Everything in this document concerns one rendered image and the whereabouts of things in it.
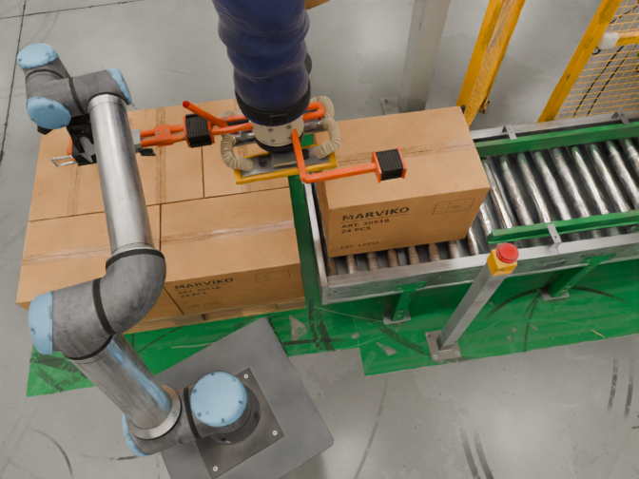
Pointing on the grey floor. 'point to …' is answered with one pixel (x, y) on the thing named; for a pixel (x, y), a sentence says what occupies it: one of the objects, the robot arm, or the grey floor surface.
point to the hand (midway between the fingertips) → (88, 147)
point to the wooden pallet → (217, 315)
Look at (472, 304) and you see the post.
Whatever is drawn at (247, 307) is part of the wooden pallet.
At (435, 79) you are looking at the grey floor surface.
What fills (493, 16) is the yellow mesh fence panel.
